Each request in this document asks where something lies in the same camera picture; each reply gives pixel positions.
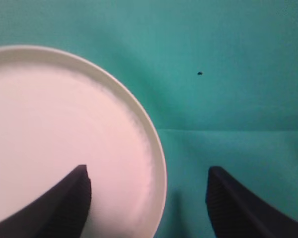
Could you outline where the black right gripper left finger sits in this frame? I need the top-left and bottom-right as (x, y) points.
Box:
(0, 165), (91, 238)

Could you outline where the cream round plastic plate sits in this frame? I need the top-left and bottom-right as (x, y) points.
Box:
(0, 46), (167, 238)

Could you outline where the green cloth backdrop and cover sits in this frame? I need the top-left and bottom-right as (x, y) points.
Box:
(0, 0), (298, 238)

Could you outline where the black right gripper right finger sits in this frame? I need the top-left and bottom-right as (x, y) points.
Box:
(206, 166), (298, 238)

